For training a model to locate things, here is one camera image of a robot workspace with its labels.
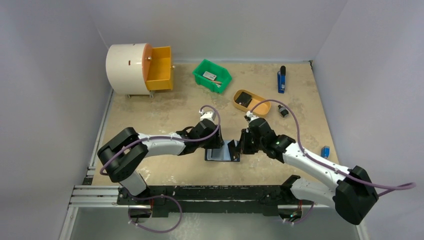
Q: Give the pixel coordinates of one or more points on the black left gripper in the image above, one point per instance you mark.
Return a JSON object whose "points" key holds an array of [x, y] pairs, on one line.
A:
{"points": [[217, 142]]}

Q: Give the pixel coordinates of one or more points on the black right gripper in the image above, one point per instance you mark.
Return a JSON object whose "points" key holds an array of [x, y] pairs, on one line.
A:
{"points": [[247, 142]]}

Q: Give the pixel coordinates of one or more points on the navy blue card holder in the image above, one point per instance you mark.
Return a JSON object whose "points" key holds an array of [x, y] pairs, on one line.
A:
{"points": [[222, 154]]}

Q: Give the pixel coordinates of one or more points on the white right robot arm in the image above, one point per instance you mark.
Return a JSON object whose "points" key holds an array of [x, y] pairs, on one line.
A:
{"points": [[347, 190]]}

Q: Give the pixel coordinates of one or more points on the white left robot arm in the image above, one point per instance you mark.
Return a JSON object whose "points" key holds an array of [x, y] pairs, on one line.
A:
{"points": [[121, 155]]}

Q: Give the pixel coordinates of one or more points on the black credit card stack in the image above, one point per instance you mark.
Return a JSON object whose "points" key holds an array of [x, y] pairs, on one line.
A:
{"points": [[244, 99]]}

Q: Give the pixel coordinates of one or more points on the small black marker cap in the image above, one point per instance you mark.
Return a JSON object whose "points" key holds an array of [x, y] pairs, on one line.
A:
{"points": [[283, 111]]}

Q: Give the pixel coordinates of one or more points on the small box in bin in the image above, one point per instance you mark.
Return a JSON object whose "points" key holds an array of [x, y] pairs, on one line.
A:
{"points": [[210, 76]]}

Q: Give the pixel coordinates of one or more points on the green plastic bin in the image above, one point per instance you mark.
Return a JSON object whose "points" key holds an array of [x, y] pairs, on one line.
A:
{"points": [[223, 76]]}

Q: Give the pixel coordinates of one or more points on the yellow open drawer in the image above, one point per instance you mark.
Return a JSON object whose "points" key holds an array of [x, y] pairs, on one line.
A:
{"points": [[161, 71]]}

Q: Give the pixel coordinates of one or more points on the small blue object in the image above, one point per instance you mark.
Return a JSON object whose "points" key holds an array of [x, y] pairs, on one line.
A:
{"points": [[325, 152]]}

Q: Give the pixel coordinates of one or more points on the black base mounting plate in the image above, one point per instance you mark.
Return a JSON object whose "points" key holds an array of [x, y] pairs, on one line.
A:
{"points": [[268, 200]]}

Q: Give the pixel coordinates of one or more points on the blue stapler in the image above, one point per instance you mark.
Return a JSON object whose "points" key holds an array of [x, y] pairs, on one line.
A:
{"points": [[281, 79]]}

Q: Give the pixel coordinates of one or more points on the white cylindrical drawer cabinet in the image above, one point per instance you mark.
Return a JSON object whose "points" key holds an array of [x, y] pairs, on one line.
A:
{"points": [[127, 68]]}

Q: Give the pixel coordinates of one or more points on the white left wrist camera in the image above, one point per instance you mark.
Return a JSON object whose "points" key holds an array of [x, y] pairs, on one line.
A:
{"points": [[208, 115]]}

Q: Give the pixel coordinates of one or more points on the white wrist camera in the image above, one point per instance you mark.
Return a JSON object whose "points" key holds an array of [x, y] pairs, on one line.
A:
{"points": [[249, 116], [208, 115]]}

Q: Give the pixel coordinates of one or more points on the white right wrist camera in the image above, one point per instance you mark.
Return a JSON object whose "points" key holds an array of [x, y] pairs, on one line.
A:
{"points": [[249, 116]]}

